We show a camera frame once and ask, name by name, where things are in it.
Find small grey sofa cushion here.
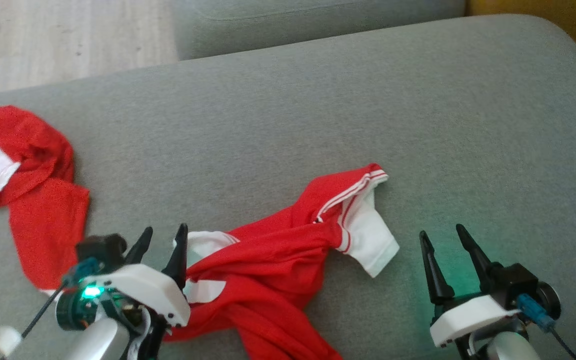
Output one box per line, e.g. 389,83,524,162
170,0,469,61

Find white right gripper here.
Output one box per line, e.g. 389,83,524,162
419,224,519,349

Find red shirt with white sleeves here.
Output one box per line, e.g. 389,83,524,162
165,162,401,360

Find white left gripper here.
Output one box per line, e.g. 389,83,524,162
83,223,192,329

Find white cable label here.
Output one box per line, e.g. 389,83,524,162
0,326,23,358

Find large grey sofa seat cushion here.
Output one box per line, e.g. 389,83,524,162
0,14,576,360

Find red shorts with white trim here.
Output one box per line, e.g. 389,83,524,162
0,105,91,296

